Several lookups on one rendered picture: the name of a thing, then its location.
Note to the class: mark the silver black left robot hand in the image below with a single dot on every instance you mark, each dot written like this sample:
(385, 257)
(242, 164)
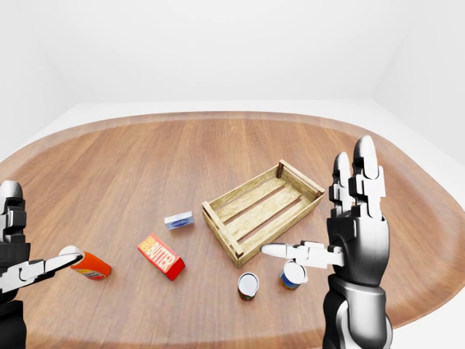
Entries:
(14, 251)

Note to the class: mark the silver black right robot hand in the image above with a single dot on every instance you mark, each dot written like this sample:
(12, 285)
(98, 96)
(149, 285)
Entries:
(363, 240)

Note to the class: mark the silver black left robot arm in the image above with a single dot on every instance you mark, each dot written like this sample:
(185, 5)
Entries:
(11, 323)

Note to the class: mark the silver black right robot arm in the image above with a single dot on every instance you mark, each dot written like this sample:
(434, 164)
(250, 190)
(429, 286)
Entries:
(357, 316)

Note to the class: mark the wooden slat tray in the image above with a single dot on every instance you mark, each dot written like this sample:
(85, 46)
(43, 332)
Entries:
(261, 214)

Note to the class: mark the orange bottle with white cap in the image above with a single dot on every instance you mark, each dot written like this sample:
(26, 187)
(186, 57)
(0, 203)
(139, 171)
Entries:
(92, 267)

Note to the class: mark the tin with blue yellow label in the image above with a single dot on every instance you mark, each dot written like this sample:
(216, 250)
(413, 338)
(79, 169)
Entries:
(291, 276)

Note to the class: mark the tin with red green label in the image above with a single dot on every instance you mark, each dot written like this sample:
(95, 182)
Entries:
(248, 287)

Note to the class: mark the red butter box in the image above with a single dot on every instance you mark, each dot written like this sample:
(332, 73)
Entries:
(161, 256)

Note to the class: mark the small blue white box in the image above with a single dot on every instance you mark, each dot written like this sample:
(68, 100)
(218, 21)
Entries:
(178, 220)

